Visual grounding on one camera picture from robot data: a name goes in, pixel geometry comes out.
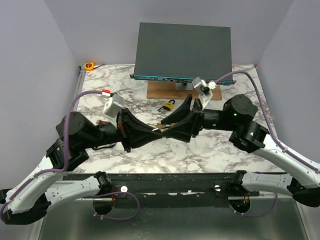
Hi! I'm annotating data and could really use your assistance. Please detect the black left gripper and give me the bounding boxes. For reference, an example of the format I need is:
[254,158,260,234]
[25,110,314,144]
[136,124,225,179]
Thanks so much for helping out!
[83,108,165,153]

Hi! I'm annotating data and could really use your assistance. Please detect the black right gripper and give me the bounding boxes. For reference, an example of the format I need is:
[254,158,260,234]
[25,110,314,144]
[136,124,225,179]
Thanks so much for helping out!
[159,95,236,144]

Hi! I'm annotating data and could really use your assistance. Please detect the brass long-shackle padlock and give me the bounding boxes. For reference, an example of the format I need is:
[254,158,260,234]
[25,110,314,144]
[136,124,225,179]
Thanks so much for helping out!
[148,122,175,132]

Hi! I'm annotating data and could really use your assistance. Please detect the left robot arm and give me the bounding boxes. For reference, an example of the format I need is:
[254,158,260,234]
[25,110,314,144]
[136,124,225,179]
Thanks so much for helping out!
[0,108,162,225]

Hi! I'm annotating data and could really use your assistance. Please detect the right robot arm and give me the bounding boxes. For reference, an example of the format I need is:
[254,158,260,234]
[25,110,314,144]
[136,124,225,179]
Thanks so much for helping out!
[161,94,320,208]

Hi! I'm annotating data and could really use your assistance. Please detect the yellow padlock black shackle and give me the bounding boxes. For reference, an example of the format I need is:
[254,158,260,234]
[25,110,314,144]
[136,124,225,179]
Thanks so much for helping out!
[157,99,176,112]

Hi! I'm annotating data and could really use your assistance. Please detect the wooden board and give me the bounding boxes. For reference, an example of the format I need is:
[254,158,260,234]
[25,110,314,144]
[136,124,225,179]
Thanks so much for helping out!
[146,81,223,101]

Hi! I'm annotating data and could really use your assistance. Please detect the brown plastic tap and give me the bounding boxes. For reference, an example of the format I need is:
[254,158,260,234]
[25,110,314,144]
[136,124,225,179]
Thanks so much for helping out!
[96,120,110,125]

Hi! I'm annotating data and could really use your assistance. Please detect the yellow tape measure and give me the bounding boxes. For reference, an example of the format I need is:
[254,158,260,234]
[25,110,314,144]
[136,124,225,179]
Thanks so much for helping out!
[84,62,105,72]

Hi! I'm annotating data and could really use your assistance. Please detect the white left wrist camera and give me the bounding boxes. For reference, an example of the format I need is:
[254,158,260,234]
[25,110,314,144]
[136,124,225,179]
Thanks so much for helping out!
[102,89,124,127]

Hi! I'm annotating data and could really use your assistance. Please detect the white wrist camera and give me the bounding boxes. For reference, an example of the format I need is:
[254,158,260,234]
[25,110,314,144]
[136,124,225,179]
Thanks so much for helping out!
[192,77,217,110]
[102,89,124,127]

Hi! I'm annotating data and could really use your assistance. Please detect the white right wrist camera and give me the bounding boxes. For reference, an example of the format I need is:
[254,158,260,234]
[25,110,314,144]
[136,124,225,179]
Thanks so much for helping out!
[192,77,217,110]

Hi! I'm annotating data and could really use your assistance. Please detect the black mounting rail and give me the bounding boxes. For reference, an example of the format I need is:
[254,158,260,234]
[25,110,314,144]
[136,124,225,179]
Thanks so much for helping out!
[62,172,288,208]

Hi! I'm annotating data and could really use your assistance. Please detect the grey network switch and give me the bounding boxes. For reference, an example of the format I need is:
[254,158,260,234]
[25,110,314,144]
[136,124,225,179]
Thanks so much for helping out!
[130,22,232,83]

